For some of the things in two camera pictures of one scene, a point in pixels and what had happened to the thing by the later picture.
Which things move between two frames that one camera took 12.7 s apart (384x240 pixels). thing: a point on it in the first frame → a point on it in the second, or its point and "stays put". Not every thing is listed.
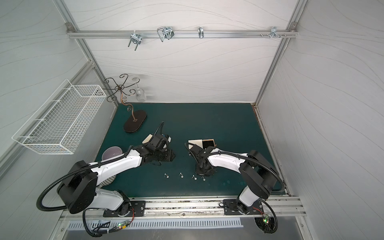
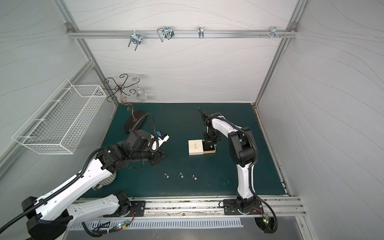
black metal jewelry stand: [137, 122] stays put
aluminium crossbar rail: [178, 34] stays put
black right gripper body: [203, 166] → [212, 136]
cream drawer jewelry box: [203, 143] stays put
